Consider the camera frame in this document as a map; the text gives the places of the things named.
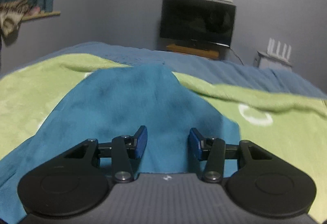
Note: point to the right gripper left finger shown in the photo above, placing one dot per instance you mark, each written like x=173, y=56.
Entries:
x=123, y=149

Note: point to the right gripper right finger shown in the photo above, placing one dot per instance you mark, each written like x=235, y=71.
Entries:
x=211, y=150

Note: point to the teal hooded jacket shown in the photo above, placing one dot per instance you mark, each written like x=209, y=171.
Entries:
x=113, y=102

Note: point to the green fleece blanket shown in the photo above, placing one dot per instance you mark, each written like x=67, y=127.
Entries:
x=290, y=126

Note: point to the wooden tv stand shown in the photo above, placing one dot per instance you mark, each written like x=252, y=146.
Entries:
x=210, y=54

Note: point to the white small cabinet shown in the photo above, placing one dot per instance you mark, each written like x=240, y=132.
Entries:
x=263, y=60

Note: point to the white wifi router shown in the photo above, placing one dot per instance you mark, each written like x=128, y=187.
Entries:
x=276, y=49

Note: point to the black television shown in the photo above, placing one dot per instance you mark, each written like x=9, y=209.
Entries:
x=203, y=21

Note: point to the wooden window sill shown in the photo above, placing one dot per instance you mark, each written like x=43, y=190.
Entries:
x=41, y=15

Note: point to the patterned cloth on sill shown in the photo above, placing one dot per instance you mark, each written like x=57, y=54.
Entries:
x=12, y=13

